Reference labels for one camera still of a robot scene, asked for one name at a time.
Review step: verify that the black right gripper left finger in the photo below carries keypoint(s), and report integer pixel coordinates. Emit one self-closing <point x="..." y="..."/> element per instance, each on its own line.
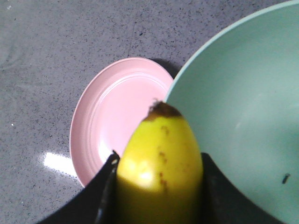
<point x="95" y="204"/>

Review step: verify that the green bowl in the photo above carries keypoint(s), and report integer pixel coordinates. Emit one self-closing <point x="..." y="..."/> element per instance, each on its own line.
<point x="240" y="94"/>

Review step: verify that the pink plate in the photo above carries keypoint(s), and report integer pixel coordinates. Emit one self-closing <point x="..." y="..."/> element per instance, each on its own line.
<point x="110" y="109"/>

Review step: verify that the yellow banana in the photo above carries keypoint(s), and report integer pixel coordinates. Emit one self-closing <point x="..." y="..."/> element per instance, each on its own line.
<point x="160" y="175"/>

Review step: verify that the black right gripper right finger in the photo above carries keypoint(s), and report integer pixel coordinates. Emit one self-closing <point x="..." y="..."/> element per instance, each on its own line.
<point x="223" y="203"/>

